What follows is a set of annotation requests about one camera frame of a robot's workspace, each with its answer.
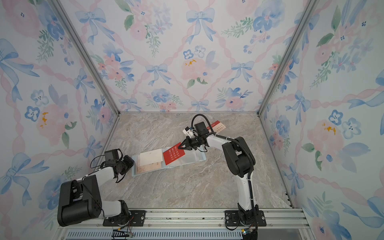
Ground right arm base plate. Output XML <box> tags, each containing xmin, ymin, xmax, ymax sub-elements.
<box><xmin>225</xmin><ymin>210</ymin><xmax>267</xmax><ymax>227</ymax></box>

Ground aluminium corner post left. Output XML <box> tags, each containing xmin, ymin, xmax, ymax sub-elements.
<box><xmin>48</xmin><ymin>1</ymin><xmax>120</xmax><ymax>116</ymax></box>

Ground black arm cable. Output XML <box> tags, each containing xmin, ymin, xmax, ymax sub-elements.
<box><xmin>89</xmin><ymin>148</ymin><xmax>124</xmax><ymax>184</ymax></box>
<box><xmin>191</xmin><ymin>113</ymin><xmax>256</xmax><ymax>208</ymax></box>

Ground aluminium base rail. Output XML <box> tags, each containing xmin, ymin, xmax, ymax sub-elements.
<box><xmin>53</xmin><ymin>209</ymin><xmax>315</xmax><ymax>240</ymax></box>

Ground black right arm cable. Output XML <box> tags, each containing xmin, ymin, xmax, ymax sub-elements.
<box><xmin>191</xmin><ymin>113</ymin><xmax>256</xmax><ymax>208</ymax></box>

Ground pink good luck card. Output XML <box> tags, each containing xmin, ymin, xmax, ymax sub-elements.
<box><xmin>137</xmin><ymin>149</ymin><xmax>163</xmax><ymax>174</ymax></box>

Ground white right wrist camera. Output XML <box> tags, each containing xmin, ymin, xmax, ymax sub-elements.
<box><xmin>183</xmin><ymin>127</ymin><xmax>196</xmax><ymax>138</ymax></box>

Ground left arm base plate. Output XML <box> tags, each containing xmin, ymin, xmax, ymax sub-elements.
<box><xmin>103</xmin><ymin>210</ymin><xmax>147</xmax><ymax>227</ymax></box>

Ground aluminium corner post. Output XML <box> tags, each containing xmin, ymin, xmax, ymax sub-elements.
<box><xmin>258</xmin><ymin>0</ymin><xmax>318</xmax><ymax>117</ymax></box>
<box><xmin>48</xmin><ymin>1</ymin><xmax>120</xmax><ymax>116</ymax></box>

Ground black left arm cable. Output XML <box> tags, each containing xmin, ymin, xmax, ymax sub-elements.
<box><xmin>89</xmin><ymin>148</ymin><xmax>124</xmax><ymax>184</ymax></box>

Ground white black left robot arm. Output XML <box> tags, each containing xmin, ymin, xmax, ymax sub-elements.
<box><xmin>57</xmin><ymin>149</ymin><xmax>135</xmax><ymax>227</ymax></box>

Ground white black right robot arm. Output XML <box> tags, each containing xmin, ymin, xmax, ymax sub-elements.
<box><xmin>178</xmin><ymin>122</ymin><xmax>257</xmax><ymax>217</ymax></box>

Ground red money card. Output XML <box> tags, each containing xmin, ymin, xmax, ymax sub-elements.
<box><xmin>163</xmin><ymin>143</ymin><xmax>186</xmax><ymax>166</ymax></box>

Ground aluminium corner post right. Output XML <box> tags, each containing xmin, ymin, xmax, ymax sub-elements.
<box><xmin>258</xmin><ymin>0</ymin><xmax>318</xmax><ymax>117</ymax></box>

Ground red and cream card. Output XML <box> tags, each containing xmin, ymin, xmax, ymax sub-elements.
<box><xmin>211</xmin><ymin>121</ymin><xmax>226</xmax><ymax>133</ymax></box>

